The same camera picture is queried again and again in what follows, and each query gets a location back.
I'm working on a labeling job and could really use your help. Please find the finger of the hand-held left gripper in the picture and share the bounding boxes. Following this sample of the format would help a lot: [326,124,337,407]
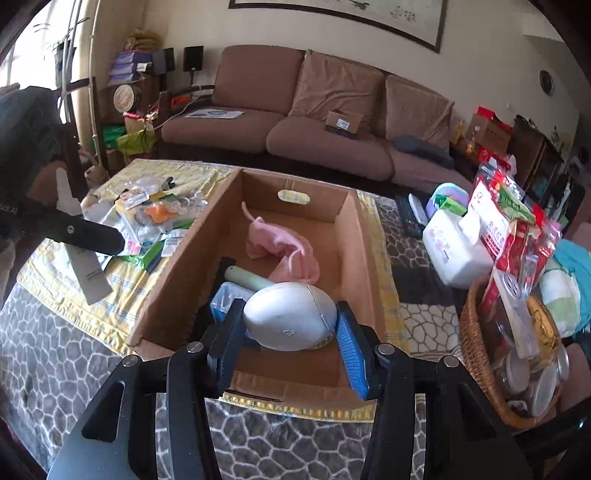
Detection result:
[28,203,125,256]

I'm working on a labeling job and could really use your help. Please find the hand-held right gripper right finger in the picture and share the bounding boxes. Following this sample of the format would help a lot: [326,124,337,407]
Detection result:
[335,301,532,480]

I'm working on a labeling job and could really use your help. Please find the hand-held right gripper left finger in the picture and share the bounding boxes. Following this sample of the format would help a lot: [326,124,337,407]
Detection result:
[46,298,250,480]

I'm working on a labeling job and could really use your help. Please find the white tube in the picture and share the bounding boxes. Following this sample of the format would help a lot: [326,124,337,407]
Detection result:
[55,168,112,305]

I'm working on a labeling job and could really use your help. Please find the clear floss pick box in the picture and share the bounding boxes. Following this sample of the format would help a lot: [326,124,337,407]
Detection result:
[210,281,252,324]

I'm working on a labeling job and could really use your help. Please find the white egg-shaped case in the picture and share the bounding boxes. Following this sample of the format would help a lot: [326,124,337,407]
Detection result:
[243,282,338,352]

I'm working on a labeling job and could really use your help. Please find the green handheld fan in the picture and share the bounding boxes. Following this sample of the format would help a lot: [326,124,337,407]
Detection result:
[224,265,275,292]

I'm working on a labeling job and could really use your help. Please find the pink cat-ear headband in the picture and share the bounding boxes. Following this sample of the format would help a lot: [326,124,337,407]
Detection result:
[242,203,319,284]

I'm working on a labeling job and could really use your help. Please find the yellow plaid cloth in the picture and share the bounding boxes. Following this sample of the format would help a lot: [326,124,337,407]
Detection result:
[18,159,409,423]

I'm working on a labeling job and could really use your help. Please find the green packet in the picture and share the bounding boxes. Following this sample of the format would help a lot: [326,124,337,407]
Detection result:
[120,242,164,271]

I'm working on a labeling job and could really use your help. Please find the orange item in clear bag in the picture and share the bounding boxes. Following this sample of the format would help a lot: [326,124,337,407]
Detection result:
[144,203,178,224]

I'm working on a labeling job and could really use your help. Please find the potted plant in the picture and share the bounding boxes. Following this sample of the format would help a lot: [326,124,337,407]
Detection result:
[46,18,90,88]

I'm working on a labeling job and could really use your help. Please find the yellow-green bag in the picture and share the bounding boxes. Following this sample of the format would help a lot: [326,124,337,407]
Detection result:
[117,131,155,158]

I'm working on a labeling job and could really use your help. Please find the metal pole stand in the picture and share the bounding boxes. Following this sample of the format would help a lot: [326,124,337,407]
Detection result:
[65,0,105,167]

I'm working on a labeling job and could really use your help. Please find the round tin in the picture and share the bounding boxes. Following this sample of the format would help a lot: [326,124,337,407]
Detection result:
[114,84,139,112]

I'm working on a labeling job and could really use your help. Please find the wicker basket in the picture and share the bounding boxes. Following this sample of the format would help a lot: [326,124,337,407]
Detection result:
[462,277,564,430]

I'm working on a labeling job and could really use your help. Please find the stack of purple packets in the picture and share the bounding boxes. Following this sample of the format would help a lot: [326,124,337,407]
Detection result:
[108,51,153,86]

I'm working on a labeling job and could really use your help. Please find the white tissue pack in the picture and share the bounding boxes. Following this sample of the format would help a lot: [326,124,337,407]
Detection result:
[422,210,495,289]

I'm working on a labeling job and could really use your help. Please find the black remote control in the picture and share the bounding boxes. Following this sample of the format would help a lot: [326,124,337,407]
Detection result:
[394,194,423,238]

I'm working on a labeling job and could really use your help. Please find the white remote control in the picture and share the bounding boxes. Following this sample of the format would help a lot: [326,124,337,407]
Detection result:
[409,194,428,224]

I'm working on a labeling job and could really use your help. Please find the white and blue paper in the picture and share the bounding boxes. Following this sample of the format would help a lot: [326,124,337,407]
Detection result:
[185,108,243,120]

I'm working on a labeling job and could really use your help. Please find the purple plastic container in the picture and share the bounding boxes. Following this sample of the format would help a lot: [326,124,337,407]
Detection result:
[427,183,472,217]

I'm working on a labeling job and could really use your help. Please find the brown sofa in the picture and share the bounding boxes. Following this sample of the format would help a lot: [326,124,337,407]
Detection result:
[157,45,472,195]

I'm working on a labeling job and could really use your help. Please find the red snack packets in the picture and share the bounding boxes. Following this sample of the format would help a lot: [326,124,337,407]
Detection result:
[471,161,561,324]

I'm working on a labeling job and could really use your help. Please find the dark grey pillow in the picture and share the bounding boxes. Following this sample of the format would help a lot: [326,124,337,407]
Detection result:
[394,135,455,169]

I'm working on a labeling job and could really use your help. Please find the white and green towel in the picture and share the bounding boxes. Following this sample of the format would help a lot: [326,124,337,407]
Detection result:
[540,270,583,337]

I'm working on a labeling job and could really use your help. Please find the small cardboard box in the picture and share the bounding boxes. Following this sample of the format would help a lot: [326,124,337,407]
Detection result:
[325,111,363,139]

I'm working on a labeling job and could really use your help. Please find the teal cloth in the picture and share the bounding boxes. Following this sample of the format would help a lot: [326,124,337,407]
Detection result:
[551,237,591,278]

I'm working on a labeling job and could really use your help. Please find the brown sofa cushion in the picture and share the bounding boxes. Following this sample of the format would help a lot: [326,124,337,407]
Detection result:
[288,50,386,137]
[383,74,455,151]

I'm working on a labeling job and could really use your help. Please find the red-labelled cardboard box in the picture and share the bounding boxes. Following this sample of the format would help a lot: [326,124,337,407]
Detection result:
[466,107,513,155]

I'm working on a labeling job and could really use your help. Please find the dark wooden cabinet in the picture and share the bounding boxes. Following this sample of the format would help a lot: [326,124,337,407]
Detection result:
[508,115,564,195]

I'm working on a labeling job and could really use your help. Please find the framed wall painting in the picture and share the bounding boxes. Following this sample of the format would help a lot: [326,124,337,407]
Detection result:
[229,0,448,51]

